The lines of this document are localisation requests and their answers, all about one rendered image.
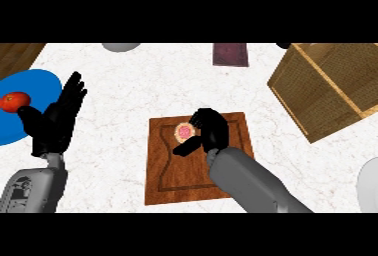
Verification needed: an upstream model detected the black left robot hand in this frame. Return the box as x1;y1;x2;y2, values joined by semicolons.
16;70;88;158

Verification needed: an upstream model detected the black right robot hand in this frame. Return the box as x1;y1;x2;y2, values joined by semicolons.
171;107;230;158

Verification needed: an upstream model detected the pink frosted cupcake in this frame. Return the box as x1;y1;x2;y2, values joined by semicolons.
172;122;197;145

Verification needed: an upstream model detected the brown wooden cutting board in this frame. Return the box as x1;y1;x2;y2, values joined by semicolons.
143;111;255;206

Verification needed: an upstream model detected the brown wicker basket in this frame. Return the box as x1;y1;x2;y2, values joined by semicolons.
265;43;378;145

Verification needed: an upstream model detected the blue round plate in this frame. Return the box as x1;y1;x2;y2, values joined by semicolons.
0;68;63;147

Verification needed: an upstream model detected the red tomato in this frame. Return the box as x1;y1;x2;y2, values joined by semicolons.
0;91;32;114

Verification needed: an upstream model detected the brown wooden cabinet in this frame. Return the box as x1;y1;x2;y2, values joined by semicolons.
0;43;47;81

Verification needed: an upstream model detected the dark purple rectangular box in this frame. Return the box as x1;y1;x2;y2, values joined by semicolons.
211;43;249;68

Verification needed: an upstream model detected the grey rounded object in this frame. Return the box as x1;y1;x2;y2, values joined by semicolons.
100;43;141;53

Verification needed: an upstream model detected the pale grey rounded appliance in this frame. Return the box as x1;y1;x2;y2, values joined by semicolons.
355;157;378;213

